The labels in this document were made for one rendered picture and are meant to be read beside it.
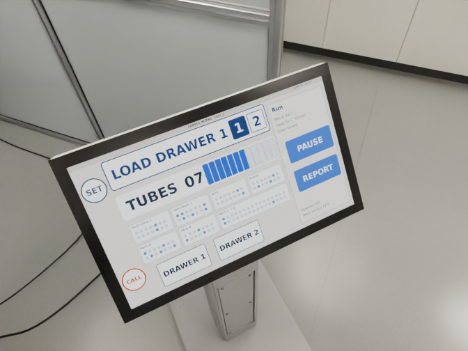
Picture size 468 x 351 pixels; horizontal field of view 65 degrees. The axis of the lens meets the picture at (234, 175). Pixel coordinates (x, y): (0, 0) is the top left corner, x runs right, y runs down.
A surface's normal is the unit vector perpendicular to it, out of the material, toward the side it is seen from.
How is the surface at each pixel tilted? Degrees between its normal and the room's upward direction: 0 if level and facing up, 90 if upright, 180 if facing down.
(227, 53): 90
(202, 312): 5
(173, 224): 50
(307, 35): 90
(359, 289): 0
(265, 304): 5
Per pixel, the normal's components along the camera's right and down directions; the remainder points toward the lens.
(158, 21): -0.38, 0.74
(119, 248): 0.31, 0.15
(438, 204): -0.04, -0.61
